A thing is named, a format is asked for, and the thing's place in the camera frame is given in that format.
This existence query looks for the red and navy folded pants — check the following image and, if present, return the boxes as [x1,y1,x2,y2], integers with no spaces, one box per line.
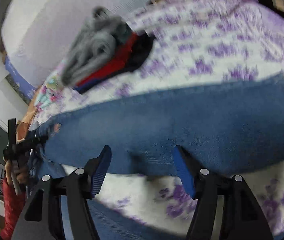
[73,33,156,94]

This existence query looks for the white lace headboard cover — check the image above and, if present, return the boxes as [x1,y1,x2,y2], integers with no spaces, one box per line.
[1,0,149,87]

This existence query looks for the brown pillow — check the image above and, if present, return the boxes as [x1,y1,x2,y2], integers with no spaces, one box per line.
[15,104,38,143]

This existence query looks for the blue patterned cushion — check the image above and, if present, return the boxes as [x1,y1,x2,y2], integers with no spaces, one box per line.
[4,56,36,104]

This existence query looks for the red sleeve forearm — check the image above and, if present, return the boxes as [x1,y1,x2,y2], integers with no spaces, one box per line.
[0,178,26,240]

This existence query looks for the grey folded pants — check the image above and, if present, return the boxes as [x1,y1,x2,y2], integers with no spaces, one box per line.
[60,7,133,86]

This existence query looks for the purple floral bedsheet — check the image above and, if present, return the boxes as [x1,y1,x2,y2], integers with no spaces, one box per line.
[29,0,284,240]

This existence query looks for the floral folded blanket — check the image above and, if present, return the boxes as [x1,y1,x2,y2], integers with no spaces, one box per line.
[34,72,64,112]

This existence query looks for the person left hand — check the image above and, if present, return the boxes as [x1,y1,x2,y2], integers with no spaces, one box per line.
[5,160,29,186]

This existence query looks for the blue denim jeans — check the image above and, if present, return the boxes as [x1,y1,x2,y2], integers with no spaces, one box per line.
[29,73,284,239]

